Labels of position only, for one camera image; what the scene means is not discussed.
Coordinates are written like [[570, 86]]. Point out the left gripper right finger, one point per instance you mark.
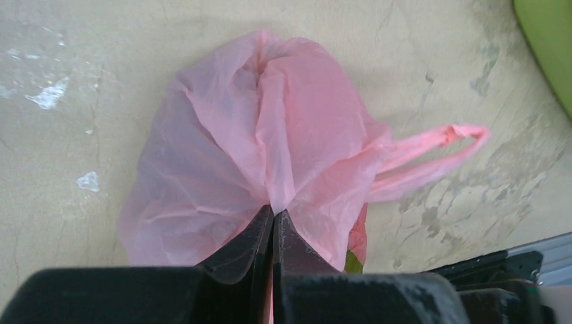
[[302, 279]]

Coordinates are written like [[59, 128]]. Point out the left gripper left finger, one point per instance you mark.
[[236, 286]]

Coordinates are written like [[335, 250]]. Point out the fake peach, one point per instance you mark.
[[357, 244]]

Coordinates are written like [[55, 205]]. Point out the pink plastic bag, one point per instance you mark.
[[266, 121]]

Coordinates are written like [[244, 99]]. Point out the green plastic tray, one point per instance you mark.
[[546, 26]]

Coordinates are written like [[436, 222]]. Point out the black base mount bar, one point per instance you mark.
[[498, 287]]

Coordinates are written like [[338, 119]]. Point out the aluminium frame rail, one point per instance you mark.
[[555, 267]]

